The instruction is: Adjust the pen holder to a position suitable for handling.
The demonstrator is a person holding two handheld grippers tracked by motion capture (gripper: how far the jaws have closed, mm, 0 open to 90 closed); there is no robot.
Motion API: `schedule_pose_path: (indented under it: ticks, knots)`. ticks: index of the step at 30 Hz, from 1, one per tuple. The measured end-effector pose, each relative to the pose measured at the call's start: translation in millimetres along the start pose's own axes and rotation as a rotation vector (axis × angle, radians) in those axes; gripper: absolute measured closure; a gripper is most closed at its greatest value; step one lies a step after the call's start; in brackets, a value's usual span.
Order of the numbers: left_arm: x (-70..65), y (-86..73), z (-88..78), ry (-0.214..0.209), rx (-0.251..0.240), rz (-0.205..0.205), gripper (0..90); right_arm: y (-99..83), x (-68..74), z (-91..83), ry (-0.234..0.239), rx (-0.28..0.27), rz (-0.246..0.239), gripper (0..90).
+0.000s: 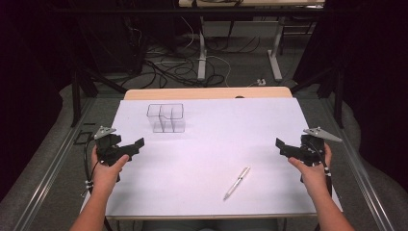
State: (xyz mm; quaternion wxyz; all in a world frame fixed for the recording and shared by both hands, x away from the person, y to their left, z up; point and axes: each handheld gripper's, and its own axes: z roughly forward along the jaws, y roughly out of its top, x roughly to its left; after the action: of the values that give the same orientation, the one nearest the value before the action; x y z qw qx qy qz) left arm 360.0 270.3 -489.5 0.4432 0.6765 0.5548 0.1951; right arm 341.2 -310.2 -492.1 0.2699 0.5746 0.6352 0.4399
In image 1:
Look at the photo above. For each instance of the white table sheet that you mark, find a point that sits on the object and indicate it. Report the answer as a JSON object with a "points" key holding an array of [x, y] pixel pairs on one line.
{"points": [[205, 154]]}

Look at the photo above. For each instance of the person's left hand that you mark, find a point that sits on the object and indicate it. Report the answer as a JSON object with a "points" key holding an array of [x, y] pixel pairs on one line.
{"points": [[107, 174]]}

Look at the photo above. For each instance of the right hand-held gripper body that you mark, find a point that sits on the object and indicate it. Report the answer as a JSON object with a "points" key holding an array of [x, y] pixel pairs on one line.
{"points": [[311, 148]]}

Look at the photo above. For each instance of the black metal stand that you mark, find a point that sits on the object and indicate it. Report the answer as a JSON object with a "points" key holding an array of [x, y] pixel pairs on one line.
{"points": [[338, 96], [77, 96]]}

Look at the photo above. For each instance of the white desk leg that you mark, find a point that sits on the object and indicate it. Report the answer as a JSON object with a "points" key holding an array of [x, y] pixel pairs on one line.
{"points": [[201, 51], [275, 54]]}

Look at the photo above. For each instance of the person's right hand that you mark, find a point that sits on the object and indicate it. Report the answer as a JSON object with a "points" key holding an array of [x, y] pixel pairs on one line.
{"points": [[312, 178]]}

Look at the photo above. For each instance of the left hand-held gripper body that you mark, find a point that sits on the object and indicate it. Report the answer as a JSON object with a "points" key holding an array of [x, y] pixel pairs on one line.
{"points": [[107, 149]]}

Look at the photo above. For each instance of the aluminium floor rail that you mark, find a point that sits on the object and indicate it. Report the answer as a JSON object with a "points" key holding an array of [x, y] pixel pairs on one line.
{"points": [[362, 179], [48, 173]]}

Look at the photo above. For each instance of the small black frame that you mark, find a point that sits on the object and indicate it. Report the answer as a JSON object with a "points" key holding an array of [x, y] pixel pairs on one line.
{"points": [[84, 137]]}

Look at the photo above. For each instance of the black equipment cabinet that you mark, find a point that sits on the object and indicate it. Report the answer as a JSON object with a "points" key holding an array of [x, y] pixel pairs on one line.
{"points": [[109, 45]]}

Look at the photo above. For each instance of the silver pen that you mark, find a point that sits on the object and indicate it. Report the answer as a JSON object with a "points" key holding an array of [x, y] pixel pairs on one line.
{"points": [[237, 183]]}

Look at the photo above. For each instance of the background desk top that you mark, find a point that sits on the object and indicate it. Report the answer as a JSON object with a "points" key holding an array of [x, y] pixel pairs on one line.
{"points": [[250, 3]]}

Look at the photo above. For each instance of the white plug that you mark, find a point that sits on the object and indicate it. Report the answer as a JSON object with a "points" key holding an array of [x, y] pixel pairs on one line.
{"points": [[261, 82]]}

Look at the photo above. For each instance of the clear acrylic organizer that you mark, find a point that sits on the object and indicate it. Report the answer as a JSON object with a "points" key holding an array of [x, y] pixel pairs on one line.
{"points": [[166, 118]]}

